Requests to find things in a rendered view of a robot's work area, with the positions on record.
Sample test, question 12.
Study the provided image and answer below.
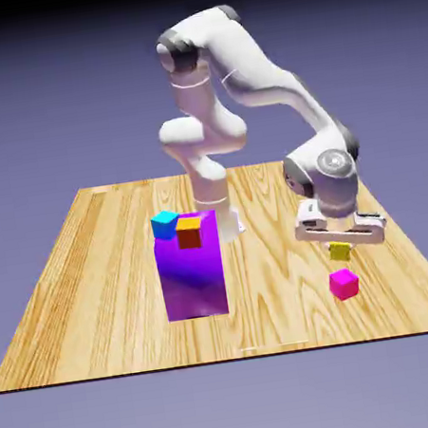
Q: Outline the small pink cube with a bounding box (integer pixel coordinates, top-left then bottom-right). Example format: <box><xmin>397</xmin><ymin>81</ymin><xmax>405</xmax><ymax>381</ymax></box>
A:
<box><xmin>326</xmin><ymin>266</ymin><xmax>363</xmax><ymax>303</ymax></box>

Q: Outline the small yellow cube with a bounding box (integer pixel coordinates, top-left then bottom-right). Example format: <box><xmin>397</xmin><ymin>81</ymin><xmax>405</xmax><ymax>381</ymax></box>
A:
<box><xmin>326</xmin><ymin>239</ymin><xmax>353</xmax><ymax>264</ymax></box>

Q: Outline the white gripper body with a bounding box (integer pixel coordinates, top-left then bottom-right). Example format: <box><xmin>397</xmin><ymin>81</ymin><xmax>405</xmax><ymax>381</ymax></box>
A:
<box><xmin>291</xmin><ymin>207</ymin><xmax>390</xmax><ymax>256</ymax></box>

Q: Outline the small cyan cube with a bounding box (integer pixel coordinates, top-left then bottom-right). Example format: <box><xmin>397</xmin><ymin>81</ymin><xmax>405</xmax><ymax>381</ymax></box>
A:
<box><xmin>149</xmin><ymin>208</ymin><xmax>184</xmax><ymax>243</ymax></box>

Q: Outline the small orange cube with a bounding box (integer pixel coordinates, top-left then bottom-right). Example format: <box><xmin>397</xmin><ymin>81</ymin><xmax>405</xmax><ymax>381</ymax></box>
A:
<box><xmin>174</xmin><ymin>215</ymin><xmax>206</xmax><ymax>251</ymax></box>

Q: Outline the large purple box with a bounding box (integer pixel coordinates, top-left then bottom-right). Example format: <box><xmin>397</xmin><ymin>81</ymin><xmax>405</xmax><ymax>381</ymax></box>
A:
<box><xmin>148</xmin><ymin>208</ymin><xmax>231</xmax><ymax>325</ymax></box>

